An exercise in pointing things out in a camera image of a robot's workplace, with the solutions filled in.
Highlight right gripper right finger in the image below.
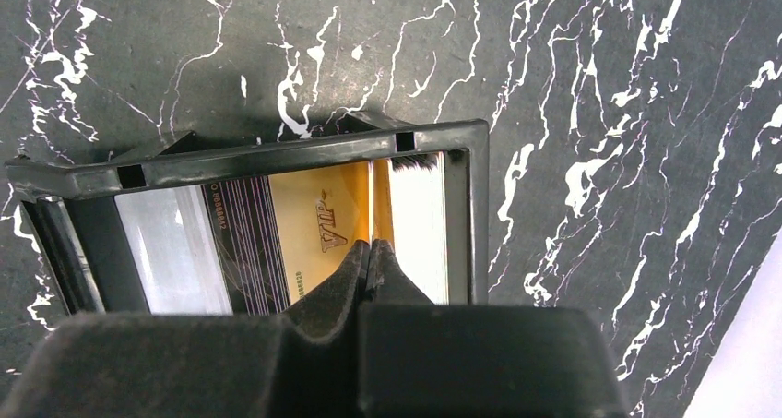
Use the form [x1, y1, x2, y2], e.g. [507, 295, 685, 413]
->
[357, 240, 628, 417]

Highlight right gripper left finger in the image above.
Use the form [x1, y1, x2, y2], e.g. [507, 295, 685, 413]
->
[1, 241, 370, 417]

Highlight black card tray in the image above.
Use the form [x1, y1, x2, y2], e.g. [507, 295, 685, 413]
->
[6, 112, 489, 316]

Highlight white card in tray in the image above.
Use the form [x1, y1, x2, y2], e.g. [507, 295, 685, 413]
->
[388, 152, 449, 305]

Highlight silver card in tray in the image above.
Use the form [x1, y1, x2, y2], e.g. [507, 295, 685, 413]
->
[114, 185, 233, 316]

